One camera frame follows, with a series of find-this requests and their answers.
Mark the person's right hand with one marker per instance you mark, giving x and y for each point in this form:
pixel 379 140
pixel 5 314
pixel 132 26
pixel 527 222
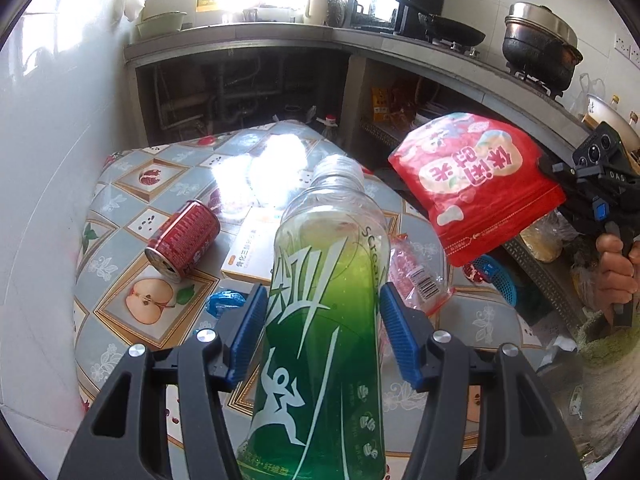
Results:
pixel 612 270

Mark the steel strainer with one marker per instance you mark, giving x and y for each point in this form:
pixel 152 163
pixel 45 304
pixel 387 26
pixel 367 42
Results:
pixel 336 10

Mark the cooking oil bottle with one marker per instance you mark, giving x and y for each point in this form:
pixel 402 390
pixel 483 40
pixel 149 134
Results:
pixel 330 124

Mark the red snack bag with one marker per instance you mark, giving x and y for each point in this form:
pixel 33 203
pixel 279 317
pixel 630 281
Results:
pixel 480 185

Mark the steel cup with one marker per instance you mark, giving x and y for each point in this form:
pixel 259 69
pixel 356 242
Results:
pixel 250 15

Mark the green plastic bottle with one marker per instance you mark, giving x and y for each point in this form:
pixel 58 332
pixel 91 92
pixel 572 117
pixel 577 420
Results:
pixel 320 310

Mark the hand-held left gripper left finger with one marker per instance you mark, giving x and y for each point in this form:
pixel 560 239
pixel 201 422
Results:
pixel 247 330

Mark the person's right forearm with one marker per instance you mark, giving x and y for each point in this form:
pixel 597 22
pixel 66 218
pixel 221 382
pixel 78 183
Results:
pixel 610 360

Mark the gas stove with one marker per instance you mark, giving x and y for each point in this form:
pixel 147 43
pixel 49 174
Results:
pixel 545 91

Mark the cream kettle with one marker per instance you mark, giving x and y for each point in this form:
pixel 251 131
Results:
pixel 316 9

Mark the white wall socket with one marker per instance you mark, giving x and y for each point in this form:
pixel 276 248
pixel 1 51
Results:
pixel 627 50

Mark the black cooking pot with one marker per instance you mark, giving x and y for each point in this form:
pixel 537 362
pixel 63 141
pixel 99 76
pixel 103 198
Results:
pixel 540 62

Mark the green basin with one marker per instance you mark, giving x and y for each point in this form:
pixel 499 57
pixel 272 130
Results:
pixel 160 25

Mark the yellow packet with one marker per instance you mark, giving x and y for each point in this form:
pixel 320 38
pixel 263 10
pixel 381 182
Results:
pixel 381 102

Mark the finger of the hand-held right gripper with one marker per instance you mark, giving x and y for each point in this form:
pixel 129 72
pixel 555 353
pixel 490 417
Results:
pixel 555 169
pixel 592 212

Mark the blue plastic wrapper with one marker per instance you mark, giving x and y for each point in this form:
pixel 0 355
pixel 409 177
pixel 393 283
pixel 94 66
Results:
pixel 225 302

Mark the yellow window label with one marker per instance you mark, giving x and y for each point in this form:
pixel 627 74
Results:
pixel 206 1

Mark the plastic bag with yellow contents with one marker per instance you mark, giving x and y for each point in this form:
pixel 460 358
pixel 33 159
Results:
pixel 547 240

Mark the blue plastic wastebasket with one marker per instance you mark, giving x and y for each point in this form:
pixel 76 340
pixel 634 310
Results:
pixel 497 277

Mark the fruit print tablecloth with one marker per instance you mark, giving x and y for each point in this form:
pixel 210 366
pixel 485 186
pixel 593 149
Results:
pixel 150 195

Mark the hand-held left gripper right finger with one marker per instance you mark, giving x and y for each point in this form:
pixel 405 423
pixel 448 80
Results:
pixel 397 332

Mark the black wok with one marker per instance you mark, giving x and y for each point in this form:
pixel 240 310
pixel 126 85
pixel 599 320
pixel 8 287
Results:
pixel 455 30

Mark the red drink can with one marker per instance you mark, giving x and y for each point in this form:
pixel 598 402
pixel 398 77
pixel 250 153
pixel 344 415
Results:
pixel 187 235

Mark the large white bowl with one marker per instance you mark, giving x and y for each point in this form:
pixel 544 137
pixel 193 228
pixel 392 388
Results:
pixel 612 112

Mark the clear plastic wrapper red print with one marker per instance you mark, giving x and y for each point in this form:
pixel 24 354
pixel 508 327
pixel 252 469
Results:
pixel 420 275

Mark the yellow white medicine box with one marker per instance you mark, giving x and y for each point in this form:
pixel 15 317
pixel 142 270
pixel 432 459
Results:
pixel 250 255

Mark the steel pot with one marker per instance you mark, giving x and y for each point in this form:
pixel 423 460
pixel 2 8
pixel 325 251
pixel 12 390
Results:
pixel 540 22

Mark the concrete kitchen counter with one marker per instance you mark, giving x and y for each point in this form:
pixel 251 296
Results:
pixel 300 35

